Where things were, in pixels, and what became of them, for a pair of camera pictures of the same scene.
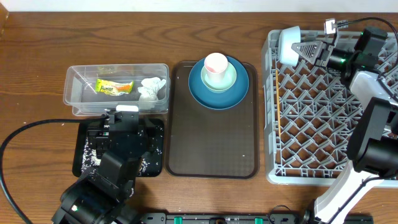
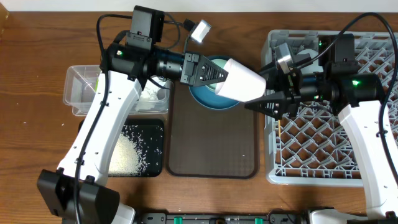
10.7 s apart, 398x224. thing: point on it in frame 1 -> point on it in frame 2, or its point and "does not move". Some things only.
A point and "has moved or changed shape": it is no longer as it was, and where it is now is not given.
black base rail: (255, 218) does not move
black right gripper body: (337, 58) -> (310, 86)
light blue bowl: (289, 36) -> (314, 66)
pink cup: (216, 65) has moved or changed shape
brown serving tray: (205, 143) does not move
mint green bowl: (221, 85) -> (221, 63)
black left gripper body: (102, 135) -> (166, 66)
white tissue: (148, 91) does not move
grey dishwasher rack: (310, 112) does not move
